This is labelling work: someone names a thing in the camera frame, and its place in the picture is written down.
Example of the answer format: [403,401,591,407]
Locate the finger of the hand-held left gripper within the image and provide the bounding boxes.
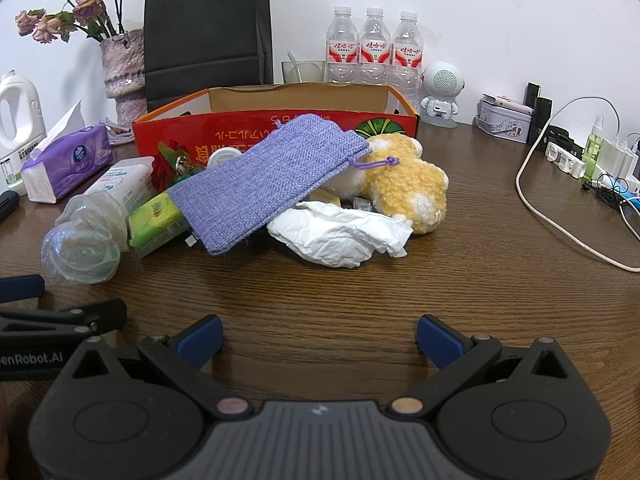
[0,274,46,305]
[0,298,128,348]

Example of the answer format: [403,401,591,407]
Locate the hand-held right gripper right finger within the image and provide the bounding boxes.
[385,314,571,418]

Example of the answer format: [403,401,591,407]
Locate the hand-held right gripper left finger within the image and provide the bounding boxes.
[62,314,253,421]

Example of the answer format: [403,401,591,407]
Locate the clear plastic bag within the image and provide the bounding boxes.
[41,192,132,286]

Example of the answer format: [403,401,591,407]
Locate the green packet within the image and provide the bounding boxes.
[127,191,188,260]

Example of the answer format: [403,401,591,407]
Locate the white wet wipes pack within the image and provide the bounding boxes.
[82,156,156,216]

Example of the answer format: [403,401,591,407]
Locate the white tissue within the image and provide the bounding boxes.
[266,201,415,269]

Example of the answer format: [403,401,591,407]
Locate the yellow plush toy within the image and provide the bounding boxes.
[327,132,449,236]

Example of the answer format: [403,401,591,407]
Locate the purple fabric pouch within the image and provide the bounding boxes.
[169,113,401,257]

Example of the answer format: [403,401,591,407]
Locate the small round white jar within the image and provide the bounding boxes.
[207,147,241,168]

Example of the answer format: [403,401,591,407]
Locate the red cardboard box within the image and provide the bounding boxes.
[131,84,422,181]

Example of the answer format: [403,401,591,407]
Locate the dark blue case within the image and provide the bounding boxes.
[0,191,21,223]

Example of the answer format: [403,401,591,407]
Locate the white detergent bottle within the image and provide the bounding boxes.
[0,71,48,197]

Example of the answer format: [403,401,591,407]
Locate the purple tissue pack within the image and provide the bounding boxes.
[20,97,115,205]

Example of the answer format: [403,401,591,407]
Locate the white clip holder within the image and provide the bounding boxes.
[545,141,587,178]

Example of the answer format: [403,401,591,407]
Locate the white tin box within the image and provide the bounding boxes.
[472,100,533,145]

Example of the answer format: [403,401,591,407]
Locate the pink mottled vase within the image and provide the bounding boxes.
[100,28,149,116]

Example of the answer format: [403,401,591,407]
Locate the green spray bottle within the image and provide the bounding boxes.
[581,115,607,181]

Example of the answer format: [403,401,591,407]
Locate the tall black tube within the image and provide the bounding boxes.
[532,96,553,143]

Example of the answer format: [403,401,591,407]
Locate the pink white flat case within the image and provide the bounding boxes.
[481,93,535,116]

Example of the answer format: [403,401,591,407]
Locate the white charger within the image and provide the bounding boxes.
[600,132,640,181]

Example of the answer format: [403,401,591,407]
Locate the white robot speaker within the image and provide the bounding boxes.
[419,61,466,128]

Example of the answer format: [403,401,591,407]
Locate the clear glass cup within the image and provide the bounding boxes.
[281,60,326,85]

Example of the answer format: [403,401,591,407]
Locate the clear water bottle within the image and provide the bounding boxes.
[391,10,426,111]
[359,7,392,87]
[325,6,362,85]

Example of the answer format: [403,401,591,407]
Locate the black paper bag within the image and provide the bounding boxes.
[143,0,275,113]

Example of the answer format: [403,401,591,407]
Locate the long white cable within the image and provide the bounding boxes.
[516,96,640,273]

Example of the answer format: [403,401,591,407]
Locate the black tangled cable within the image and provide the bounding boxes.
[582,180,626,208]

